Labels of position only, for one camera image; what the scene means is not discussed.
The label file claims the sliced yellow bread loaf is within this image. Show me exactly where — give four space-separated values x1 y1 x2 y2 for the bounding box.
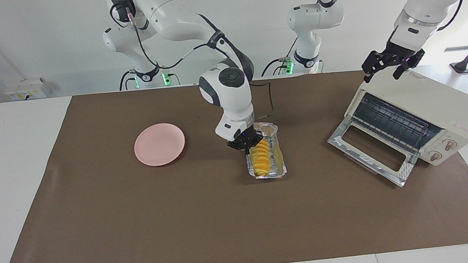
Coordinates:
248 138 273 178

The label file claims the silver foil baking tray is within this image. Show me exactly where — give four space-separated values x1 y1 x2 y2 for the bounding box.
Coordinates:
243 120 288 181

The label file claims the cream toaster oven body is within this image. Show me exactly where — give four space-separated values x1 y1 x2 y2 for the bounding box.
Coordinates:
340 62 468 174

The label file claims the glass oven door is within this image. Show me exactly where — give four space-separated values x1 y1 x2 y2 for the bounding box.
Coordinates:
325 109 423 194

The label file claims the brown table mat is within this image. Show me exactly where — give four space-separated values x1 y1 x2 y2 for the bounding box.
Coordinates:
0 60 468 263

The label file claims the pink round plate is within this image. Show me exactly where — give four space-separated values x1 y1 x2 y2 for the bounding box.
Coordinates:
132 122 188 168

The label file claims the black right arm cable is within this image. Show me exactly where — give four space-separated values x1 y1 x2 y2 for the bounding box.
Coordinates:
111 0 275 132

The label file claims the metal oven wire rack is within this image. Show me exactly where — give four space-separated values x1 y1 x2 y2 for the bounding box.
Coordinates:
349 87 444 157

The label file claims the black arm base cable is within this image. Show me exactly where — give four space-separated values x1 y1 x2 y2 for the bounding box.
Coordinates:
118 69 138 91
258 37 301 77

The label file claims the white wall socket box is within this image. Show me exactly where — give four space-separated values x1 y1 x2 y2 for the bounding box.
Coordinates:
4 77 51 102

